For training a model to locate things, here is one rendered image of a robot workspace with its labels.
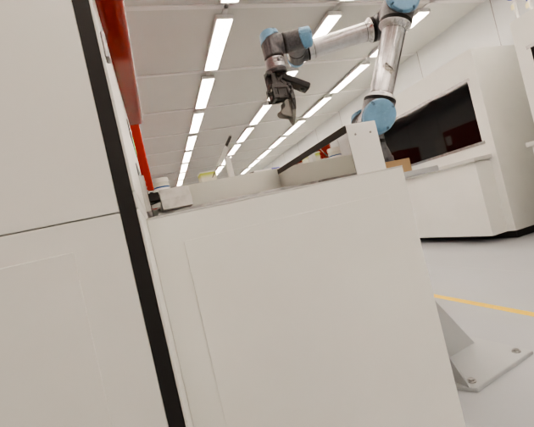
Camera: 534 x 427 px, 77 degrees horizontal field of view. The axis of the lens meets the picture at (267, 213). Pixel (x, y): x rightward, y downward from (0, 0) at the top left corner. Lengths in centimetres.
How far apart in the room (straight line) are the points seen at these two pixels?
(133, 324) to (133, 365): 5
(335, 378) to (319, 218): 36
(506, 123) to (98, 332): 422
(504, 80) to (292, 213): 396
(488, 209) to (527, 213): 44
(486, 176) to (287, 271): 353
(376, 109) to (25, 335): 116
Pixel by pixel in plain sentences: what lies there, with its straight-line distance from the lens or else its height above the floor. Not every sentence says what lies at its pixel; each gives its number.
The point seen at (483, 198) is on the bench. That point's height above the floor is 47.
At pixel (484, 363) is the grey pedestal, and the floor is 2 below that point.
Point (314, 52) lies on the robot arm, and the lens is 153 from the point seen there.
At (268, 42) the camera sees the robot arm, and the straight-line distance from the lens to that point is 140.
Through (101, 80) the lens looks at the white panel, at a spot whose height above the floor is 100.
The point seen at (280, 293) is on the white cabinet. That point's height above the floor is 60.
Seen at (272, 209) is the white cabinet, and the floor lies 78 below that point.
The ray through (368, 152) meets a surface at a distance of 95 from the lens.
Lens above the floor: 76
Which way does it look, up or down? 1 degrees up
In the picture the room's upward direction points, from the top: 13 degrees counter-clockwise
